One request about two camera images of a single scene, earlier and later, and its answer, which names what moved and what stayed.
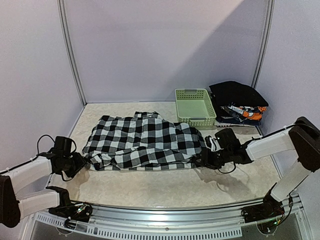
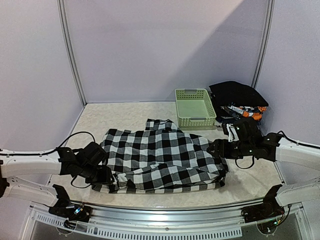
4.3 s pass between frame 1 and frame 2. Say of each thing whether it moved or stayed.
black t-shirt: stayed
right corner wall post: stayed
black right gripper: moved
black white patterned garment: moved
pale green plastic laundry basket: stayed
